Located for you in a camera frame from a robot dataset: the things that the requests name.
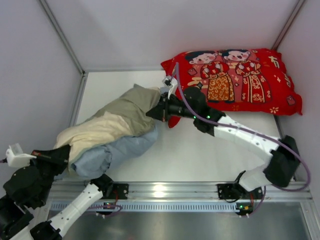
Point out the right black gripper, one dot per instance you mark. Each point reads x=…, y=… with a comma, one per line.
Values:
x=165, y=108

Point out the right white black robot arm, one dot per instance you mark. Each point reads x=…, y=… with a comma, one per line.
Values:
x=279, y=155

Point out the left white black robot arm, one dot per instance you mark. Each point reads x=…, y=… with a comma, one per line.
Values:
x=29, y=187

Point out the green beige patchwork pillowcase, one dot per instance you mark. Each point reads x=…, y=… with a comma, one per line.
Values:
x=117, y=132

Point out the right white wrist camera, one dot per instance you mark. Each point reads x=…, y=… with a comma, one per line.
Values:
x=170, y=85

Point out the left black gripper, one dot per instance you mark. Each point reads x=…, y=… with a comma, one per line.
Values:
x=63, y=158

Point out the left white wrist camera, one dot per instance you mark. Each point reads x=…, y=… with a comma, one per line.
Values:
x=16, y=158

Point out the aluminium mounting rail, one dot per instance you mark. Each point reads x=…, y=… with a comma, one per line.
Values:
x=179, y=191

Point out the right black base bracket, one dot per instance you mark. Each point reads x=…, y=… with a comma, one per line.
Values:
x=232, y=192

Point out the slotted grey cable duct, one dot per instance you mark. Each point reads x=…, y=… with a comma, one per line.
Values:
x=190, y=207

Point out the red cartoon couple pillow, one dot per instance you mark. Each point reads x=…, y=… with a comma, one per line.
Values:
x=239, y=80

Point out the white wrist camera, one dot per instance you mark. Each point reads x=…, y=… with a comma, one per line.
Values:
x=170, y=85
x=16, y=158

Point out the black base bracket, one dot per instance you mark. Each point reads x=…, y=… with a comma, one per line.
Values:
x=232, y=192
x=119, y=191

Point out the left black base bracket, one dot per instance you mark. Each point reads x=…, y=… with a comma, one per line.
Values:
x=119, y=191

